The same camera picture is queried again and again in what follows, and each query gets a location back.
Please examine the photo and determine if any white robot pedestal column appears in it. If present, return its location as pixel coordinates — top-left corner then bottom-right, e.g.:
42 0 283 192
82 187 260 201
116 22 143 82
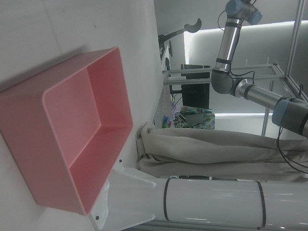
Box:
89 166 308 231

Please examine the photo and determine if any beige crumpled cloth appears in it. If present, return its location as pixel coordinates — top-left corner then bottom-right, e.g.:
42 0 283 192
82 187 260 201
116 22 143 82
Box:
136 122 308 183

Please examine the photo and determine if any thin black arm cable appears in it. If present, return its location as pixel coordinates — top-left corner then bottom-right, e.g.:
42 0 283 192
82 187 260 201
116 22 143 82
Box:
276 125 308 174

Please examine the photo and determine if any black hook shaped stand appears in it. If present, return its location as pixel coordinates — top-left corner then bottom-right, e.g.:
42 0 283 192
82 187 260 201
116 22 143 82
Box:
157 18 203 45

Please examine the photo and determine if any colourful patterned bag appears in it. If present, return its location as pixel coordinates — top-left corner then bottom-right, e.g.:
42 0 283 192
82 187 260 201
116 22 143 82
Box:
178 105 215 130

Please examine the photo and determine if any white perforated board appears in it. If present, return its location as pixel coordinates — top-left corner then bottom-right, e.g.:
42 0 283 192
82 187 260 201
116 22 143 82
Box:
153 85 173 127

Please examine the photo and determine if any black monitor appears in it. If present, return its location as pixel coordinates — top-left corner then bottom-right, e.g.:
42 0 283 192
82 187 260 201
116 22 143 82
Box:
168 64 210 109

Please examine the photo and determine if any pink plastic basket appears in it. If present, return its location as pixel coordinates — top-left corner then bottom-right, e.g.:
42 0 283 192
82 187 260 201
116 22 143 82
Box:
0 47 134 216

